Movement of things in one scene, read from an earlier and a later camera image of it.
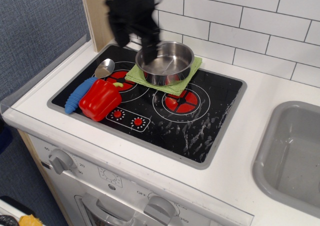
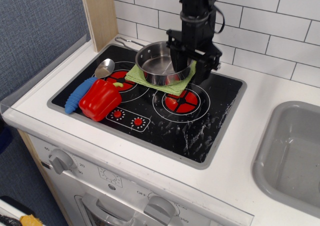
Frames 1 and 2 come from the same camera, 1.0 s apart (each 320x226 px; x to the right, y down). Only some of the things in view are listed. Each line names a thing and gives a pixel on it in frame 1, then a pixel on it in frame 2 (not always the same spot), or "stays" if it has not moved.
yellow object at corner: (29, 220) stays
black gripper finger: (149, 49) → (203, 69)
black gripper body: (131, 13) → (196, 35)
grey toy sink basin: (288, 166) stays
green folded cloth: (137, 75) stays
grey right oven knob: (160, 209) stays
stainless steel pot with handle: (172, 64) stays
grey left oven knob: (60, 161) stays
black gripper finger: (121, 34) → (180, 59)
